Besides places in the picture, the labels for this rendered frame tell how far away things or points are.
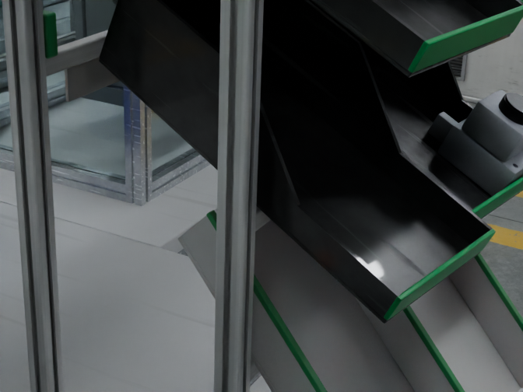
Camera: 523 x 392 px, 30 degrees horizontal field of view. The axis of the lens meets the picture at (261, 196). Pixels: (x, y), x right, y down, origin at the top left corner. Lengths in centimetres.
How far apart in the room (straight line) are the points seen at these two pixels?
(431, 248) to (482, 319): 24
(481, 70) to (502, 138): 388
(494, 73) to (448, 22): 401
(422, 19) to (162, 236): 90
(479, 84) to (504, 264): 147
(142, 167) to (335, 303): 80
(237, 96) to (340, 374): 26
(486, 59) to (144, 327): 356
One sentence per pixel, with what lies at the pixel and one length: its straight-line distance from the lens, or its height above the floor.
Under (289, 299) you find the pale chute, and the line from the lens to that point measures 75.
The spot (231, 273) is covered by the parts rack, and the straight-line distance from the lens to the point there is 64.
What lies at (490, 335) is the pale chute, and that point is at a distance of 93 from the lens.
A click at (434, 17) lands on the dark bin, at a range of 63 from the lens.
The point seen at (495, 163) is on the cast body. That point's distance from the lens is 79.
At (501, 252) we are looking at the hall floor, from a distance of 347.
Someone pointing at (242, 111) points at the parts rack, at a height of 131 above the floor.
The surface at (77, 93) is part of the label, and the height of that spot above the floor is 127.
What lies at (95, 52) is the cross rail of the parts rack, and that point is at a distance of 75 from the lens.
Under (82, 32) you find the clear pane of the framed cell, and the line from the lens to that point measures 154.
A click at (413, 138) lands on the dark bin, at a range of 82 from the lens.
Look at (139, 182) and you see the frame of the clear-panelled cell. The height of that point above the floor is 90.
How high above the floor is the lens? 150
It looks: 24 degrees down
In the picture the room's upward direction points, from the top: 2 degrees clockwise
